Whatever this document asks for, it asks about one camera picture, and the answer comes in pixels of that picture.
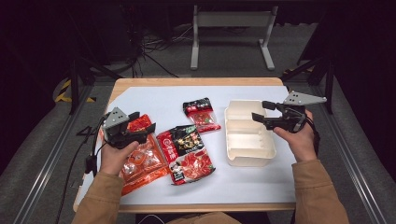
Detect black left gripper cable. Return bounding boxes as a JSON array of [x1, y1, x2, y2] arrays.
[[55, 115, 108, 224]]

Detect small red black seasoning packet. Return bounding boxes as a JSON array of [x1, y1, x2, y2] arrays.
[[182, 97, 222, 134]]

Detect bundle of floor cables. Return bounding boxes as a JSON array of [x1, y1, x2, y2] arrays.
[[124, 24, 194, 78]]

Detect orange clear seasoning packet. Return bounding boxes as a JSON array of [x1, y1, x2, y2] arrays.
[[120, 113, 171, 197]]

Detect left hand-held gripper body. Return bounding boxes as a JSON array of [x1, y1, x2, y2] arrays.
[[102, 106, 148, 149]]

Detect white plastic divided container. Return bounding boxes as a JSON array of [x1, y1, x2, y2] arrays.
[[223, 99, 277, 168]]

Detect large red black seasoning packet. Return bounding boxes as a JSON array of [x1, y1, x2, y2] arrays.
[[156, 124, 217, 187]]

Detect person's left hand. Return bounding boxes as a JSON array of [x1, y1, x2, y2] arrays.
[[99, 140, 140, 176]]

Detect wooden table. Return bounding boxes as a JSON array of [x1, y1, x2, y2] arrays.
[[73, 77, 297, 214]]

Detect black tripod stand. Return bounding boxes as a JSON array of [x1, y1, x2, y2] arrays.
[[281, 55, 335, 115], [66, 55, 122, 115]]

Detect person's lap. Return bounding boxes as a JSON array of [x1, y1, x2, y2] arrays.
[[167, 212, 241, 224]]

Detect white table mat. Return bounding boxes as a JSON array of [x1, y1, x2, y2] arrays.
[[76, 85, 297, 206]]

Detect grey metal stand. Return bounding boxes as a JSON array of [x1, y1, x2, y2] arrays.
[[190, 5, 279, 71]]

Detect yellow black hazard tape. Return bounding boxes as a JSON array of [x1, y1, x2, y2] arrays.
[[54, 78, 96, 104]]

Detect aluminium floor rail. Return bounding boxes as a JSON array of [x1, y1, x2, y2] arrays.
[[314, 87, 387, 224], [13, 85, 94, 224]]

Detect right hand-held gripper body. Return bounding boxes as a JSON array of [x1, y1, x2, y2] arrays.
[[265, 91, 328, 134]]

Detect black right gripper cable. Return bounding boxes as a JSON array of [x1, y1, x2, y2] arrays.
[[306, 116, 321, 157]]

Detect person's right hand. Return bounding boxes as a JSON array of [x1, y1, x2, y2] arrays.
[[273, 110, 318, 163]]

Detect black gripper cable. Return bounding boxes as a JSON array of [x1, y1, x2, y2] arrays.
[[55, 115, 108, 224], [306, 116, 321, 157]]

